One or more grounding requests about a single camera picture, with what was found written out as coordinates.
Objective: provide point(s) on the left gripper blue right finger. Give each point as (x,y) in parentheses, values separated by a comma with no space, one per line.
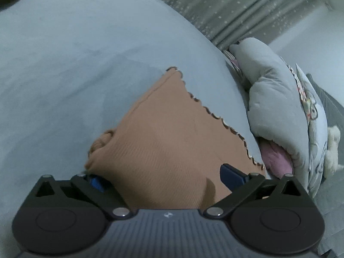
(243,188)

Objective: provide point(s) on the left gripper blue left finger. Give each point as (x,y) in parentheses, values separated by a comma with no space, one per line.
(103,195)

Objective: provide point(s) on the tan ribbed knit sweater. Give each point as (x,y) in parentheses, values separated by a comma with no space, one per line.
(167,151)

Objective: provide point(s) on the grey and pink quilt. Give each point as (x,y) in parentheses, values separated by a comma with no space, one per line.
(275,112)

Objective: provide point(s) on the cream plush toy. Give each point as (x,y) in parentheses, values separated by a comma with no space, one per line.
(331,160)

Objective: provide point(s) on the cartoon print pillow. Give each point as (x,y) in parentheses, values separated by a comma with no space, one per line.
(317,128)

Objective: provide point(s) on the blue-grey bed sheet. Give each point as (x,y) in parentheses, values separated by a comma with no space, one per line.
(71,69)

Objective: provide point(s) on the grey star-patterned curtain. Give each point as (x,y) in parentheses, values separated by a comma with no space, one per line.
(224,22)

